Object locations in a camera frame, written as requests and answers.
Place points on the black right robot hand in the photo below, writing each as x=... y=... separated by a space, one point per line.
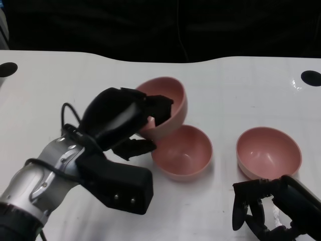
x=296 y=200

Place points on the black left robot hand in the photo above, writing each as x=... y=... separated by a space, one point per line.
x=113 y=118

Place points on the pink plastic bowl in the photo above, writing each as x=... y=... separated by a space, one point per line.
x=268 y=153
x=175 y=100
x=185 y=155

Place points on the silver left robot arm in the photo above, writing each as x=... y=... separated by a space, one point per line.
x=25 y=185

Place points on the black backdrop cloth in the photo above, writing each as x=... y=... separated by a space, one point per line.
x=100 y=25

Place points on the black round table grommet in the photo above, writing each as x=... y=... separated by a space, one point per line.
x=311 y=78
x=7 y=69

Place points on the black left wrist camera housing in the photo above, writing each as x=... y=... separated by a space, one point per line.
x=125 y=185

